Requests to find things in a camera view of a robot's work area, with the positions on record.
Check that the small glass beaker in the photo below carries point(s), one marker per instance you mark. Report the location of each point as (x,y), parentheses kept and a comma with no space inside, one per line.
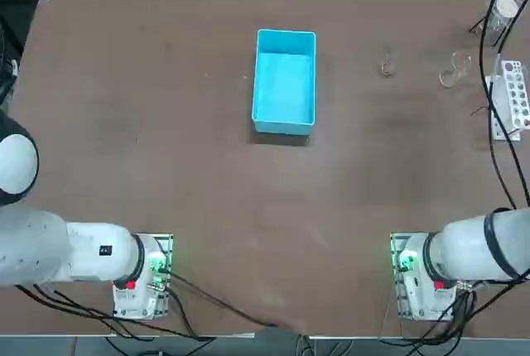
(387,68)

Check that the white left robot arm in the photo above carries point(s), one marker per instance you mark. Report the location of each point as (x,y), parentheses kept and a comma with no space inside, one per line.
(83,256)

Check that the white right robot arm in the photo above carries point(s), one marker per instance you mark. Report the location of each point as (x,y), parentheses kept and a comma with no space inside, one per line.
(463,248)

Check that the large glass beaker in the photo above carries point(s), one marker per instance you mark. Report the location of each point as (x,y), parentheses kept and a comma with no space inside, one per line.
(449,76)

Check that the clear glass jar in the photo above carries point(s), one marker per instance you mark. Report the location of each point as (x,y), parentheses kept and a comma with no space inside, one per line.
(494,32)

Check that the white test tube rack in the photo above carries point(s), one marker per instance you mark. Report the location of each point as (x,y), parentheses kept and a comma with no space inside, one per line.
(515,95)

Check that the red-tipped rod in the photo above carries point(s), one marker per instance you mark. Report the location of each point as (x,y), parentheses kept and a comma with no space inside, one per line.
(511,132)

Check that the blue plastic bin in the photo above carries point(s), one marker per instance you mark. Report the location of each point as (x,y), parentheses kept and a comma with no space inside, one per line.
(283,83)

